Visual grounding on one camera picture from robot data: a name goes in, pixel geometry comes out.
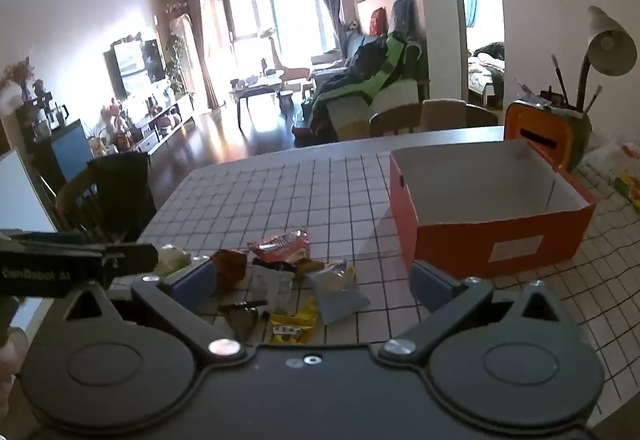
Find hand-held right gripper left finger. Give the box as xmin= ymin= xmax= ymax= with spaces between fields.
xmin=64 ymin=256 xmax=247 ymax=362

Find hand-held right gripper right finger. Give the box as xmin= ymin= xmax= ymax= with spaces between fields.
xmin=378 ymin=260 xmax=568 ymax=363

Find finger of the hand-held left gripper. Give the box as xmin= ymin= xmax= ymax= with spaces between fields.
xmin=102 ymin=243 xmax=160 ymax=285

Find brown foil snack packet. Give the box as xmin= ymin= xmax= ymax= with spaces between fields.
xmin=210 ymin=249 xmax=248 ymax=293

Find orange cardboard box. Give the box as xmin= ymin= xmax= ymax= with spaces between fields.
xmin=389 ymin=139 xmax=598 ymax=278

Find yellow cartoon snack packet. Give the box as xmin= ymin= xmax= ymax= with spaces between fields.
xmin=265 ymin=297 xmax=321 ymax=346

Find pale green snack packet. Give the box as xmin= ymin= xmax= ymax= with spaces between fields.
xmin=155 ymin=244 xmax=193 ymax=278

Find black garment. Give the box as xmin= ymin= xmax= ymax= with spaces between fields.
xmin=87 ymin=153 xmax=158 ymax=241

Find white snack packet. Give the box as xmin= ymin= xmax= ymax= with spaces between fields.
xmin=245 ymin=265 xmax=296 ymax=313

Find dark wooden chair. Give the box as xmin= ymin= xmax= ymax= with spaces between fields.
xmin=55 ymin=153 xmax=156 ymax=246

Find white refrigerator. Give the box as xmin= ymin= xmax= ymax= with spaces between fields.
xmin=0 ymin=147 xmax=58 ymax=331

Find red snack packet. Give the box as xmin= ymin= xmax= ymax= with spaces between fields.
xmin=247 ymin=229 xmax=311 ymax=266

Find grey-blue clear snack packet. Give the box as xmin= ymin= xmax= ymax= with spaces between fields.
xmin=305 ymin=259 xmax=372 ymax=326

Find small orange snack packet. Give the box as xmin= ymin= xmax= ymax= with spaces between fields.
xmin=295 ymin=257 xmax=326 ymax=278

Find blue front cabinet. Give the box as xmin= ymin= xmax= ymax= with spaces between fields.
xmin=17 ymin=117 xmax=96 ymax=193

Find orange flower bouquet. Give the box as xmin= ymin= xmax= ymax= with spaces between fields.
xmin=100 ymin=100 xmax=136 ymax=151

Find white television cabinet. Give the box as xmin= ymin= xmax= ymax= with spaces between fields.
xmin=122 ymin=93 xmax=196 ymax=156

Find black coffee maker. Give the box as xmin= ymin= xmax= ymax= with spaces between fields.
xmin=17 ymin=90 xmax=68 ymax=136

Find wooden dining chair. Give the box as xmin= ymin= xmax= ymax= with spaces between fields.
xmin=369 ymin=103 xmax=501 ymax=138

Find beige cloth on chair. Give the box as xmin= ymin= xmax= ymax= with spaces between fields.
xmin=420 ymin=99 xmax=468 ymax=133

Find orange and green pen holder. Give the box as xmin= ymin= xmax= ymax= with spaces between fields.
xmin=504 ymin=99 xmax=593 ymax=173

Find sofa with pale cover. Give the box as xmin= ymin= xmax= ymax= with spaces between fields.
xmin=310 ymin=33 xmax=431 ymax=141

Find dark coffee table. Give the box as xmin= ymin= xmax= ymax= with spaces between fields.
xmin=230 ymin=73 xmax=286 ymax=128

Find red flowers in vase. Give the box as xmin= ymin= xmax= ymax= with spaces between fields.
xmin=0 ymin=58 xmax=36 ymax=101

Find tall green houseplant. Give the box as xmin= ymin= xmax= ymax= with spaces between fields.
xmin=165 ymin=15 xmax=193 ymax=96

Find paint-stained white cloth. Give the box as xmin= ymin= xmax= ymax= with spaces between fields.
xmin=582 ymin=140 xmax=640 ymax=216

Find bed with bedding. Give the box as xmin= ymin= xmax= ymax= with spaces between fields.
xmin=467 ymin=43 xmax=507 ymax=108

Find green and black jacket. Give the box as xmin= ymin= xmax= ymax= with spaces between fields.
xmin=310 ymin=30 xmax=426 ymax=131

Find brown curtain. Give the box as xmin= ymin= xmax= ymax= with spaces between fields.
xmin=182 ymin=0 xmax=221 ymax=111

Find wooden giraffe figure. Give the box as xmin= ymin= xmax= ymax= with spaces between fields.
xmin=260 ymin=26 xmax=308 ymax=91

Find long dark paintbrush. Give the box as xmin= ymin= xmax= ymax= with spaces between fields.
xmin=551 ymin=54 xmax=571 ymax=104

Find dark cushion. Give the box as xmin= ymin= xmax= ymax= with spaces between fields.
xmin=390 ymin=0 xmax=416 ymax=38

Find grey desk lamp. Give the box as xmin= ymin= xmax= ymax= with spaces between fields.
xmin=575 ymin=5 xmax=637 ymax=113

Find grey curtain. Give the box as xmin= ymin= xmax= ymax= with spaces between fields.
xmin=311 ymin=0 xmax=346 ymax=51

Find wall television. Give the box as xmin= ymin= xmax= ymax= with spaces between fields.
xmin=104 ymin=39 xmax=166 ymax=98

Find light-handled paintbrush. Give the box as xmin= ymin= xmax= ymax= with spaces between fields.
xmin=582 ymin=85 xmax=603 ymax=115

